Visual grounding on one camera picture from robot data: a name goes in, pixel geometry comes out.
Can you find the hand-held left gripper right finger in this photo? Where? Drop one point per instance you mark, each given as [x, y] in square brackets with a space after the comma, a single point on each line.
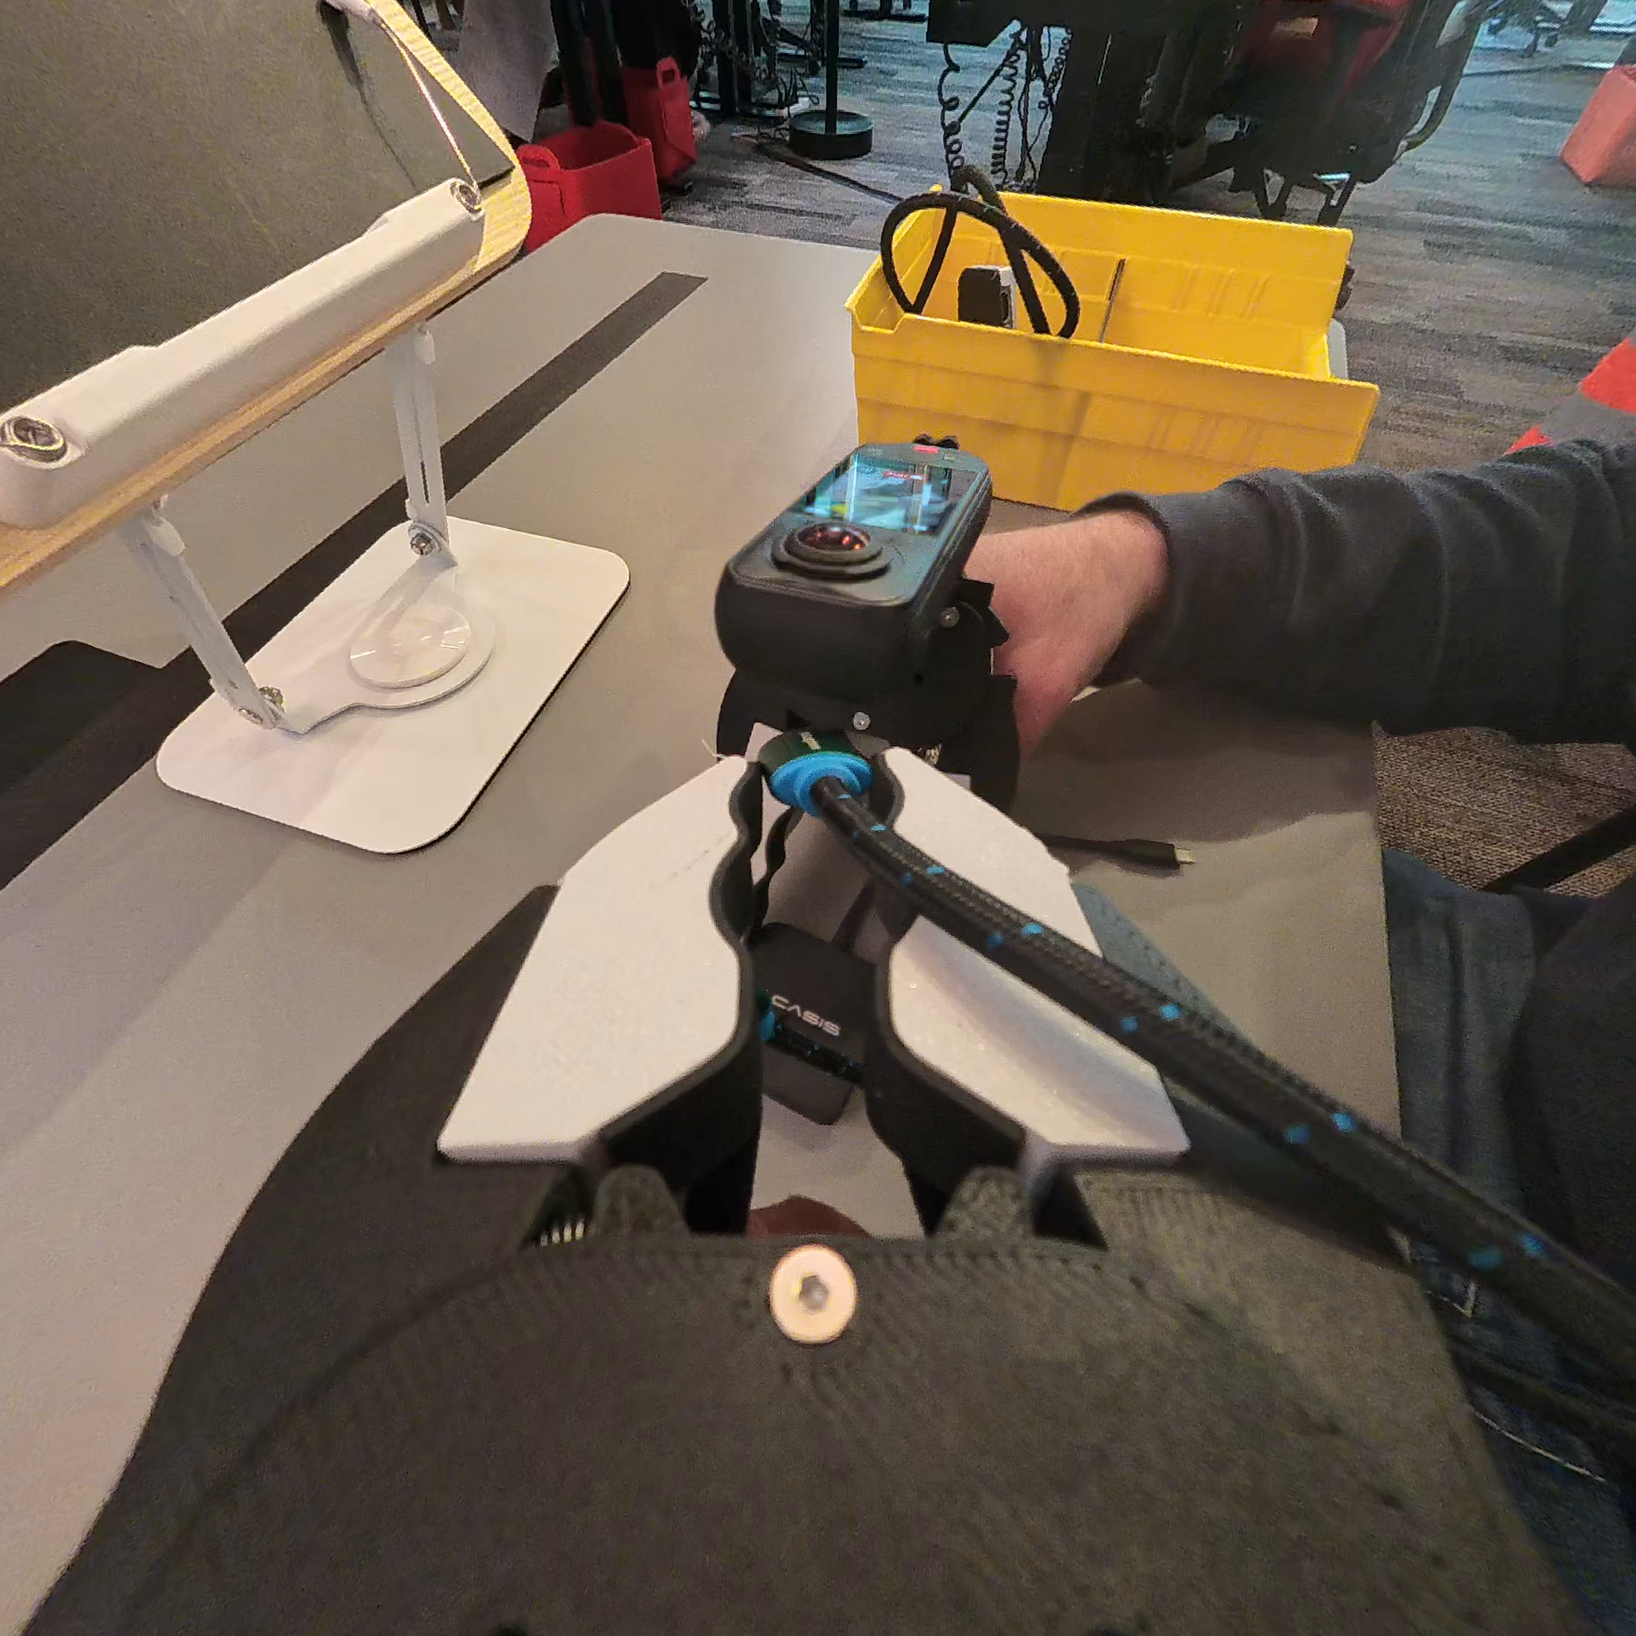
[1011, 1074]

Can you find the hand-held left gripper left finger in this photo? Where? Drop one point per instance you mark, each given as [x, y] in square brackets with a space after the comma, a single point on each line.
[600, 998]

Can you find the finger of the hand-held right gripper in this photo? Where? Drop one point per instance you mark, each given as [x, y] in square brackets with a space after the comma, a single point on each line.
[817, 880]

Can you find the black and silver usb hub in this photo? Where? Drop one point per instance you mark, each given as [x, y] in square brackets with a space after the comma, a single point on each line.
[805, 1021]

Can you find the yellow divided storage bin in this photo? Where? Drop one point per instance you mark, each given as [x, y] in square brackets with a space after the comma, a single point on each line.
[1098, 409]

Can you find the person's right forearm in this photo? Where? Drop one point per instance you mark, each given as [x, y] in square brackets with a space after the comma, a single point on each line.
[1379, 588]

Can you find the person's right hand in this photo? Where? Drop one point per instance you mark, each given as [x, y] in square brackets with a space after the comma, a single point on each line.
[1074, 599]

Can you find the white wooden laptop stand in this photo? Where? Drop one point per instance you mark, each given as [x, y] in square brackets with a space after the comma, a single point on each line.
[422, 753]

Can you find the brown bin divider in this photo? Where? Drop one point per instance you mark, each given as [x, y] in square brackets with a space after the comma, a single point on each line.
[1114, 302]

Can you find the person's blue jeans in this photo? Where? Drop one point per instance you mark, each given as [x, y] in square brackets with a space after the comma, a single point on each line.
[1444, 998]

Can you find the red plastic bin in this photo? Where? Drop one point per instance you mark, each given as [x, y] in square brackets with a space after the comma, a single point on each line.
[593, 178]
[664, 120]

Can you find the black mesh office chair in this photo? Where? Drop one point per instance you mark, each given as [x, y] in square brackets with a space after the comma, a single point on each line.
[1560, 851]

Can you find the white hanging paper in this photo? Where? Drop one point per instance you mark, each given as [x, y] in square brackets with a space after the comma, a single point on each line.
[505, 64]

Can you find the orange traffic cone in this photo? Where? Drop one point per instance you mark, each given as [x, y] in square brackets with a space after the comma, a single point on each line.
[1590, 395]

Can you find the salmon plastic bin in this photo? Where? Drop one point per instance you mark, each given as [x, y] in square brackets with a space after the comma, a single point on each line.
[1604, 128]

